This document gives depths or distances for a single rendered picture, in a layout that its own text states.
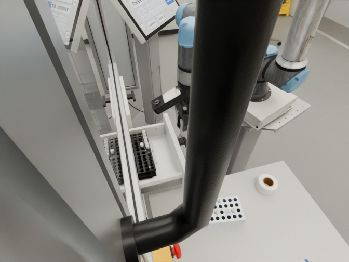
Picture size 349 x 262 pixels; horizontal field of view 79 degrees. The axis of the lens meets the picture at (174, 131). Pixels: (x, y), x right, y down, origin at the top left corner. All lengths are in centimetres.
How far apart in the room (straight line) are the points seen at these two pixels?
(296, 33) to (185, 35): 49
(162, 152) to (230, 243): 39
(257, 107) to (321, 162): 122
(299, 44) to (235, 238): 70
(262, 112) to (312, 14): 43
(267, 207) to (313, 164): 133
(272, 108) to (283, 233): 55
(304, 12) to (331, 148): 166
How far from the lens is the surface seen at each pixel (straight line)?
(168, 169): 78
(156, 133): 88
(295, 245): 85
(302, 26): 89
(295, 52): 94
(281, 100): 118
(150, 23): 142
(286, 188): 93
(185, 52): 53
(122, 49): 236
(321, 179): 209
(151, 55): 163
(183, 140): 77
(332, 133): 252
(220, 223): 76
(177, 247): 62
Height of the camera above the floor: 150
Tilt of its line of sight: 47 degrees down
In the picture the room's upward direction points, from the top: straight up
